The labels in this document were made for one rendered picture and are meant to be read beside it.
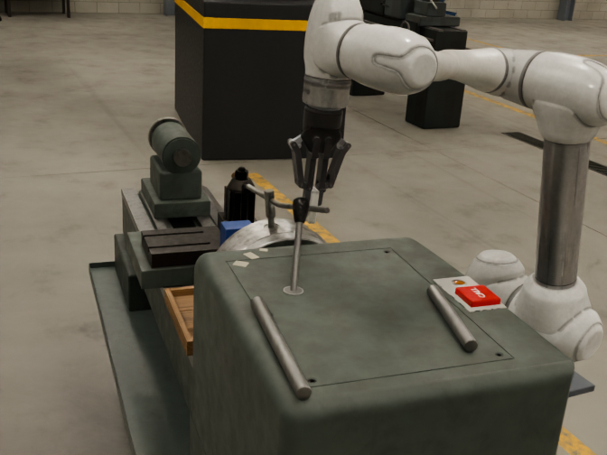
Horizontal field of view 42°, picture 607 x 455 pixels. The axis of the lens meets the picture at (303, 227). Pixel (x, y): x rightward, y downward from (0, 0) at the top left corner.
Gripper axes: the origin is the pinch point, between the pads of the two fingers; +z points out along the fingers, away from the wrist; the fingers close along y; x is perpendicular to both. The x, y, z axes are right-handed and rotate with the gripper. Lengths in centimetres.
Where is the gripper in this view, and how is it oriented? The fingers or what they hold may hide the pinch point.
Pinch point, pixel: (311, 205)
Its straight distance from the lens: 160.2
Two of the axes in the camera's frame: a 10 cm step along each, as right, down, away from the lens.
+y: -9.4, 0.1, -3.5
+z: -1.2, 9.3, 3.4
